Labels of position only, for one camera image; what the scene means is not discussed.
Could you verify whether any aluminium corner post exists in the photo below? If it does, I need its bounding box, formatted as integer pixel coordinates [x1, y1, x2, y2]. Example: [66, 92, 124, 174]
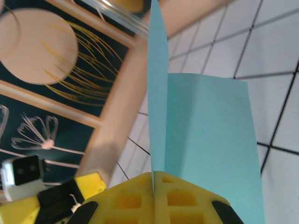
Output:
[79, 0, 150, 39]

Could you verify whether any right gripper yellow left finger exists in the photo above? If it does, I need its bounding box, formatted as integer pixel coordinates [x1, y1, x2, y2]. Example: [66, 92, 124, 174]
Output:
[66, 171, 155, 224]

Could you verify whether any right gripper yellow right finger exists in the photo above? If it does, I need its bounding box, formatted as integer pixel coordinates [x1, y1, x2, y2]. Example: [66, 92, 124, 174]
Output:
[154, 170, 245, 224]

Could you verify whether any light blue paper sheet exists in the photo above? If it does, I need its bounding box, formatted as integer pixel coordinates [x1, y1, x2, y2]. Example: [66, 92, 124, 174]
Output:
[147, 0, 267, 224]

